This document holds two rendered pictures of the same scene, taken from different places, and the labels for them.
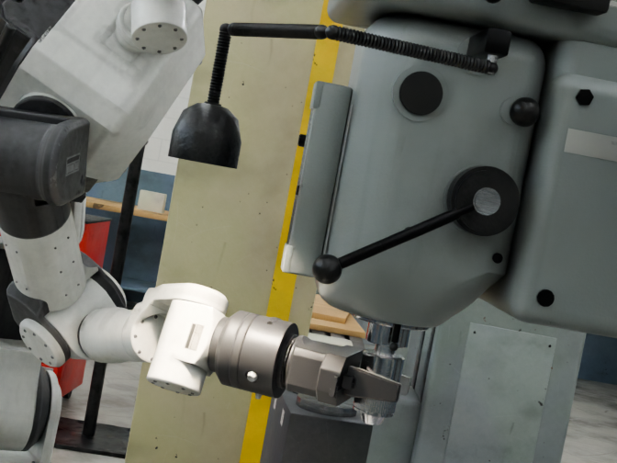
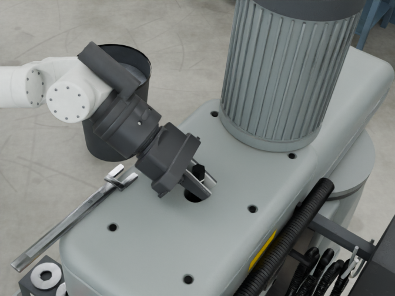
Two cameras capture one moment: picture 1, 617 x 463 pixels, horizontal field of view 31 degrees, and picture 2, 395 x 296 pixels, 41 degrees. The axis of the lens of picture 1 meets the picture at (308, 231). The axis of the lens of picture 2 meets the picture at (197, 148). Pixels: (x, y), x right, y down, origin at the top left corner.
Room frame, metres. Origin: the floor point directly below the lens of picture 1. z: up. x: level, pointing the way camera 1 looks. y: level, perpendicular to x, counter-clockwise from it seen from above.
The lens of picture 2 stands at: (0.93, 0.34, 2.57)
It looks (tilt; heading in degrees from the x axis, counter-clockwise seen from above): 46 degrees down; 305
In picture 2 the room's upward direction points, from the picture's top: 7 degrees clockwise
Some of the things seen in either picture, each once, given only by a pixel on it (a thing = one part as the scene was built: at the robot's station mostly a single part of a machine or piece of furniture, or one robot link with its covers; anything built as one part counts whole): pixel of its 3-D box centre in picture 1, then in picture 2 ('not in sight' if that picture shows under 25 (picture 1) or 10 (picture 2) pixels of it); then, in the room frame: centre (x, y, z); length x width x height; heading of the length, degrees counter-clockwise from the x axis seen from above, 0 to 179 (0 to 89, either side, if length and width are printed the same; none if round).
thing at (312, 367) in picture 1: (300, 367); not in sight; (1.26, -0.02, 1.23); 0.13 x 0.12 x 0.10; 165
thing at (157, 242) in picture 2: not in sight; (196, 216); (1.24, -0.12, 1.81); 0.47 x 0.26 x 0.16; 95
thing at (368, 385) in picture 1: (371, 387); not in sight; (1.21, -0.10, 1.23); 0.06 x 0.02 x 0.03; 74
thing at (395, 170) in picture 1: (421, 175); not in sight; (1.24, -0.11, 1.47); 0.21 x 0.19 x 0.32; 5
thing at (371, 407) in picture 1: (377, 387); not in sight; (1.24, -0.11, 1.23); 0.05 x 0.05 x 0.06
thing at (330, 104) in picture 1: (316, 179); not in sight; (1.23, 0.00, 1.44); 0.04 x 0.04 x 0.21; 5
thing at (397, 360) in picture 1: (383, 357); not in sight; (1.24, -0.11, 1.26); 0.05 x 0.05 x 0.01
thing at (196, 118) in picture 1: (207, 132); not in sight; (1.15, 0.12, 1.47); 0.07 x 0.07 x 0.06
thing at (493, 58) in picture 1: (486, 54); not in sight; (1.10, -0.14, 1.59); 0.08 x 0.02 x 0.04; 5
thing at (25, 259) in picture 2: not in sight; (76, 215); (1.34, 0.06, 1.89); 0.24 x 0.04 x 0.01; 94
